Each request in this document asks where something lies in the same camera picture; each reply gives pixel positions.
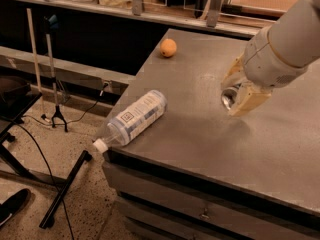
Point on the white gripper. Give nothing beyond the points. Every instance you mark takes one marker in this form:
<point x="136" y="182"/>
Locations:
<point x="266" y="65"/>

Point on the silver blue redbull can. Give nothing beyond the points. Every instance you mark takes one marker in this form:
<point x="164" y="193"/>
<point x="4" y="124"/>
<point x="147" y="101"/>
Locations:
<point x="229" y="96"/>

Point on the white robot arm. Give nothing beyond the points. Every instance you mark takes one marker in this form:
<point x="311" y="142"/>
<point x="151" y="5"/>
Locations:
<point x="296" y="35"/>

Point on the long wooden shelf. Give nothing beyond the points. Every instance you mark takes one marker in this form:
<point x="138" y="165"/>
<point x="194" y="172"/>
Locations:
<point x="238" y="17"/>

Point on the orange fruit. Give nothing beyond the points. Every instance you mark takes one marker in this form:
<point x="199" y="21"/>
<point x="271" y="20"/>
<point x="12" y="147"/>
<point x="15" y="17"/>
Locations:
<point x="168" y="48"/>

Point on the clear plastic water bottle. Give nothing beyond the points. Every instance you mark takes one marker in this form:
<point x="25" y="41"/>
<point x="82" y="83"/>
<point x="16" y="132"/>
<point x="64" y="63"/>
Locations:
<point x="132" y="121"/>

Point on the grey drawer cabinet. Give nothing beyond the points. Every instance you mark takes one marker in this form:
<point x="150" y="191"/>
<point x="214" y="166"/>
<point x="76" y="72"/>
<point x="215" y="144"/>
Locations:
<point x="199" y="174"/>

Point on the black tripod stand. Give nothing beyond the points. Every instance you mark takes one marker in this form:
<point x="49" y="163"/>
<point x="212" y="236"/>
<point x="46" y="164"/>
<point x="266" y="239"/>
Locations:
<point x="49" y="24"/>

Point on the white stick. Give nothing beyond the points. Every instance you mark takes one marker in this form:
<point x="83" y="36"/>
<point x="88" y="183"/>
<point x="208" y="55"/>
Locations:
<point x="35" y="60"/>

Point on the black shoe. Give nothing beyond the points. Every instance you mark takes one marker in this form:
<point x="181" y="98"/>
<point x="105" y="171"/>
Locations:
<point x="14" y="204"/>

